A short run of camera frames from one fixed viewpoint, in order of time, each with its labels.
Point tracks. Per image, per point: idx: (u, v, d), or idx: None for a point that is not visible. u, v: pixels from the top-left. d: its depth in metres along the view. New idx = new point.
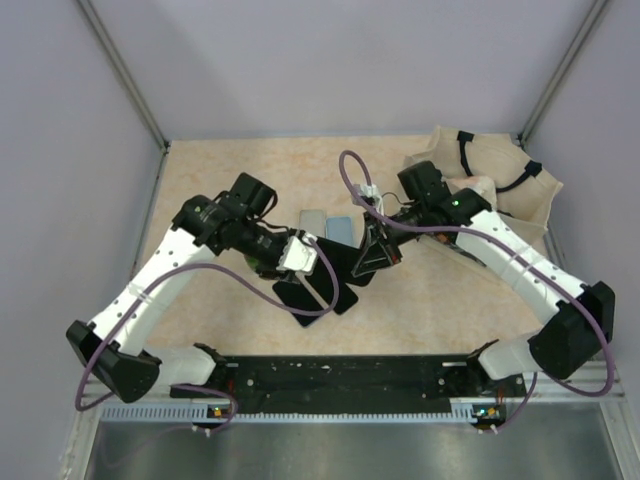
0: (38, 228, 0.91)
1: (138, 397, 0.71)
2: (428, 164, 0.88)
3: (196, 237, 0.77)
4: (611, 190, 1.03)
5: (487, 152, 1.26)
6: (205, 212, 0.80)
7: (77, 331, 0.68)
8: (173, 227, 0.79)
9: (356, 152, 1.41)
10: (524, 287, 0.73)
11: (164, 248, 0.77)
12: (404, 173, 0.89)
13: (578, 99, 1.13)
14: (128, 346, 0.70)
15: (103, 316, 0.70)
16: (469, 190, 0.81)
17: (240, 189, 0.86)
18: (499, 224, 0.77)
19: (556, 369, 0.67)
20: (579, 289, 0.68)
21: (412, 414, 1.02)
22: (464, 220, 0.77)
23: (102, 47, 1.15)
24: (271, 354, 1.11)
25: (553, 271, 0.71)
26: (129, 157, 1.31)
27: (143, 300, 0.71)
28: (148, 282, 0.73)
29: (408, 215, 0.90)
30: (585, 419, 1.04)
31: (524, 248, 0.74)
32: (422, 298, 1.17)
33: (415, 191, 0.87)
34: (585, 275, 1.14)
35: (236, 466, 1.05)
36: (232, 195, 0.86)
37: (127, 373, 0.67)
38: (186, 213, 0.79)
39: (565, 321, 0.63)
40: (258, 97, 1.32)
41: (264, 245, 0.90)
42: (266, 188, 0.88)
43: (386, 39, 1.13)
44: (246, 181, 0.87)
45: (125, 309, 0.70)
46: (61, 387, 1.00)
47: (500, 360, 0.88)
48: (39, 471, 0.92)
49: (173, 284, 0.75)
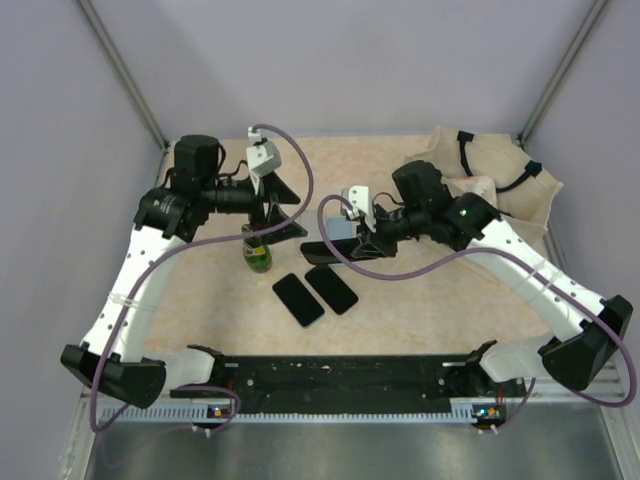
0: (39, 226, 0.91)
1: (153, 398, 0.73)
2: (424, 165, 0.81)
3: (163, 231, 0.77)
4: (610, 190, 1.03)
5: (487, 152, 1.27)
6: (165, 202, 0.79)
7: (70, 354, 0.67)
8: (137, 224, 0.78)
9: (355, 153, 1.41)
10: (542, 303, 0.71)
11: (135, 250, 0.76)
12: (400, 175, 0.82)
13: (578, 100, 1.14)
14: (129, 354, 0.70)
15: (94, 333, 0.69)
16: (474, 196, 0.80)
17: (181, 162, 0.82)
18: (511, 235, 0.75)
19: (575, 385, 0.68)
20: (600, 306, 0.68)
21: (412, 414, 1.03)
22: (476, 233, 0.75)
23: (102, 47, 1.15)
24: (272, 353, 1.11)
25: (572, 286, 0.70)
26: (129, 157, 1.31)
27: (130, 305, 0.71)
28: (127, 286, 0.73)
29: (399, 219, 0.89)
30: (584, 419, 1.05)
31: (541, 264, 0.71)
32: (422, 298, 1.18)
33: (410, 194, 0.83)
34: (585, 275, 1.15)
35: (237, 466, 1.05)
36: (178, 172, 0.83)
37: (134, 382, 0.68)
38: (146, 208, 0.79)
39: (590, 342, 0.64)
40: (258, 98, 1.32)
41: (231, 196, 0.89)
42: (205, 145, 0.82)
43: (388, 41, 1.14)
44: (184, 148, 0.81)
45: (113, 320, 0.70)
46: (60, 388, 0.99)
47: (502, 362, 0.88)
48: (38, 473, 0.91)
49: (155, 284, 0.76)
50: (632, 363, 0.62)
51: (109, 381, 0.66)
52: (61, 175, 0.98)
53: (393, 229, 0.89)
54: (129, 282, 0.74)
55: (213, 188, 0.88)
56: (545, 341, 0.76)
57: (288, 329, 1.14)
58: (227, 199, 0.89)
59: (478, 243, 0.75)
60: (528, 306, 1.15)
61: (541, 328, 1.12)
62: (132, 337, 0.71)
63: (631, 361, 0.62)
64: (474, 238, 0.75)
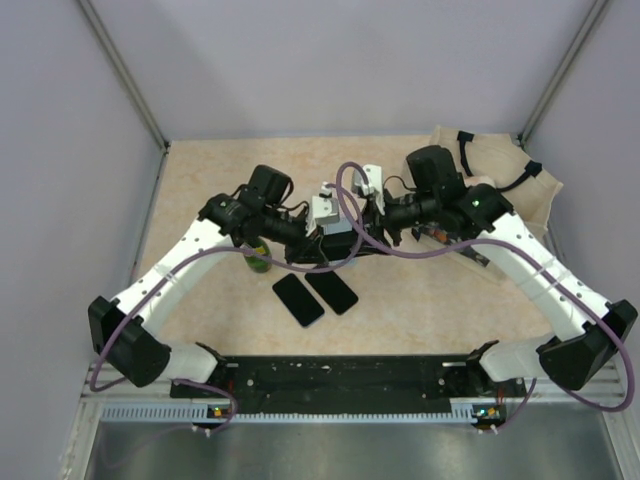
0: (39, 226, 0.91)
1: (149, 380, 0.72)
2: (442, 152, 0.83)
3: (220, 228, 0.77)
4: (610, 190, 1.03)
5: (487, 152, 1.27)
6: (230, 206, 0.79)
7: (99, 306, 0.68)
8: (198, 217, 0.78)
9: (355, 153, 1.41)
10: (546, 301, 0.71)
11: (190, 235, 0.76)
12: (415, 159, 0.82)
13: (578, 100, 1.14)
14: (149, 323, 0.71)
15: (128, 292, 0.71)
16: (488, 187, 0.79)
17: (257, 181, 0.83)
18: (522, 230, 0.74)
19: (570, 385, 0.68)
20: (604, 308, 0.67)
21: (412, 414, 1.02)
22: (486, 225, 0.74)
23: (102, 48, 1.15)
24: (272, 353, 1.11)
25: (579, 287, 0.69)
26: (129, 156, 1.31)
27: (169, 279, 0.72)
28: (176, 262, 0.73)
29: (409, 205, 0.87)
30: (584, 419, 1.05)
31: (550, 262, 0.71)
32: (423, 298, 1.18)
33: (426, 178, 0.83)
34: (584, 275, 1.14)
35: (237, 466, 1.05)
36: (250, 188, 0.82)
37: (144, 353, 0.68)
38: (211, 207, 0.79)
39: (590, 344, 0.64)
40: (258, 98, 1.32)
41: (284, 229, 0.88)
42: (282, 177, 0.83)
43: (387, 42, 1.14)
44: (263, 172, 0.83)
45: (149, 287, 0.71)
46: (60, 388, 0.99)
47: (502, 362, 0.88)
48: (38, 472, 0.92)
49: (199, 266, 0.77)
50: (631, 367, 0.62)
51: (123, 341, 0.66)
52: (61, 174, 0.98)
53: (401, 215, 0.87)
54: (179, 258, 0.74)
55: (271, 218, 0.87)
56: (545, 341, 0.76)
57: (289, 329, 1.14)
58: (280, 229, 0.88)
59: (488, 236, 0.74)
60: (529, 305, 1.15)
61: (541, 328, 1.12)
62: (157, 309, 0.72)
63: (630, 365, 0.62)
64: (484, 230, 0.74)
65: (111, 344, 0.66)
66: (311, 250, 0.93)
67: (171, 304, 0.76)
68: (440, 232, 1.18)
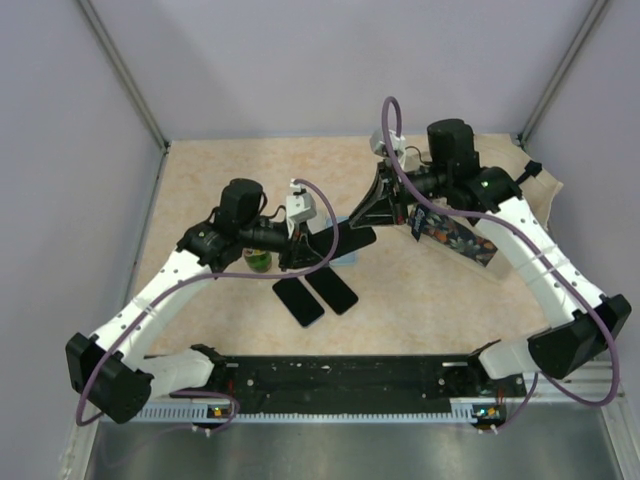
0: (38, 227, 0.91)
1: (132, 415, 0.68)
2: (465, 127, 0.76)
3: (199, 258, 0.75)
4: (610, 189, 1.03)
5: (487, 152, 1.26)
6: (209, 235, 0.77)
7: (77, 343, 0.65)
8: (177, 248, 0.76)
9: (355, 153, 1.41)
10: (541, 287, 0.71)
11: (169, 266, 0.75)
12: (436, 130, 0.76)
13: (578, 100, 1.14)
14: (129, 359, 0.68)
15: (106, 328, 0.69)
16: (500, 171, 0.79)
17: (226, 205, 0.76)
18: (526, 216, 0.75)
19: (555, 373, 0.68)
20: (597, 300, 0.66)
21: (412, 414, 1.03)
22: (492, 206, 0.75)
23: (102, 47, 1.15)
24: (272, 353, 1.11)
25: (575, 276, 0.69)
26: (129, 156, 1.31)
27: (149, 313, 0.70)
28: (156, 295, 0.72)
29: (425, 176, 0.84)
30: (583, 419, 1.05)
31: (549, 249, 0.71)
32: (422, 299, 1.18)
33: (442, 153, 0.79)
34: (583, 274, 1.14)
35: (237, 466, 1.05)
36: (222, 212, 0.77)
37: (127, 388, 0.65)
38: (189, 237, 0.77)
39: (578, 331, 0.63)
40: (259, 98, 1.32)
41: (267, 237, 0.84)
42: (255, 192, 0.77)
43: (388, 42, 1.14)
44: (230, 195, 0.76)
45: (129, 322, 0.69)
46: (60, 388, 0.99)
47: (499, 360, 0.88)
48: (38, 472, 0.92)
49: (178, 297, 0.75)
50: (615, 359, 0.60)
51: (102, 378, 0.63)
52: (61, 175, 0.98)
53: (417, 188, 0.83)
54: (156, 291, 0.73)
55: (254, 228, 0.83)
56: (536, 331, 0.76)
57: (288, 329, 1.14)
58: (264, 238, 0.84)
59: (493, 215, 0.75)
60: (528, 306, 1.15)
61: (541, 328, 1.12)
62: (137, 344, 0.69)
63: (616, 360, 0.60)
64: (489, 210, 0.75)
65: (92, 382, 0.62)
66: (304, 252, 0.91)
67: (151, 339, 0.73)
68: (440, 231, 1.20)
